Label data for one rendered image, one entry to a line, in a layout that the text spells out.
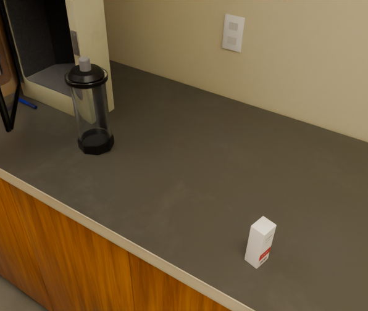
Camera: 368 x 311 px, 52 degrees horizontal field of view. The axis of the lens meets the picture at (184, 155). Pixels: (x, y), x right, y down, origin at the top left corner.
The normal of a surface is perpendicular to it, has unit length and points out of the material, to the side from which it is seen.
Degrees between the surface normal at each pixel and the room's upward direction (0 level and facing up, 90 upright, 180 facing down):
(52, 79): 0
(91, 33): 90
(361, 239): 0
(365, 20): 90
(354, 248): 0
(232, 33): 90
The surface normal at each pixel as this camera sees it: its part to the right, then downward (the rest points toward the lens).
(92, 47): 0.84, 0.35
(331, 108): -0.54, 0.51
